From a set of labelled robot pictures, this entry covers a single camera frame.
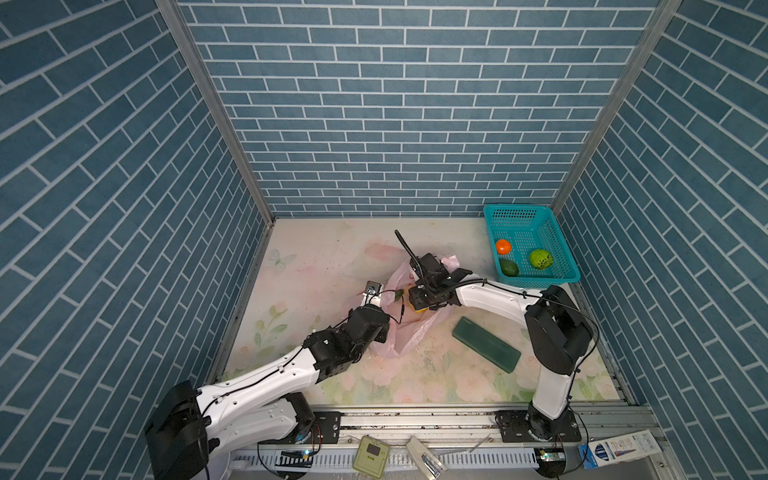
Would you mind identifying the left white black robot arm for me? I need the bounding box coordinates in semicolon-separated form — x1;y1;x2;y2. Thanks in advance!
144;304;390;479

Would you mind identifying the teal plastic basket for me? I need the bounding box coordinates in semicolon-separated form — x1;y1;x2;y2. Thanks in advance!
483;204;581;290

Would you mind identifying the white small device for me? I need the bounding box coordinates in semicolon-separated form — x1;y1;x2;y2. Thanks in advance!
406;437;448;480

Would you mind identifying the dark green rectangular block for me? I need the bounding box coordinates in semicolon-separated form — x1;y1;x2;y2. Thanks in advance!
452;317;521;374

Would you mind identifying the blue white paper box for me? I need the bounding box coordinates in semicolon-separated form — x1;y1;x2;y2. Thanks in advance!
579;430;662;470

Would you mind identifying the green digital timer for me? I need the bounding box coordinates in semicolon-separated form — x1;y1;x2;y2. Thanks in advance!
352;436;391;479

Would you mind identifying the bright green lime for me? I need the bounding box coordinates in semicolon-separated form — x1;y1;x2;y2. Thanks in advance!
529;249;554;270

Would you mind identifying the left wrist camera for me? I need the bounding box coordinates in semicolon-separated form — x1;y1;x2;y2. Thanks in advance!
361;281;383;307

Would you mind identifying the pink plastic bag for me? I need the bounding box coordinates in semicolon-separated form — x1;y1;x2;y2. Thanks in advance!
371;260;455;359

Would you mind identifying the orange tangerine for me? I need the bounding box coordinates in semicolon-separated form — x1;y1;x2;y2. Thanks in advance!
495;239;512;256

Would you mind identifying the yellow lemon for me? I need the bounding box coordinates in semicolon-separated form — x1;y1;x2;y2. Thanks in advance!
407;301;428;314

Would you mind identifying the dark green avocado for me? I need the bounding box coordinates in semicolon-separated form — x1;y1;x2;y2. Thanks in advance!
499;258;520;277

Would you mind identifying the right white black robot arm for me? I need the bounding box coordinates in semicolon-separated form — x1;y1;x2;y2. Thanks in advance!
408;253;596;441

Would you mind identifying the aluminium mounting rail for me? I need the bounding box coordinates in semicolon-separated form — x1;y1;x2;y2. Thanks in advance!
313;401;665;447

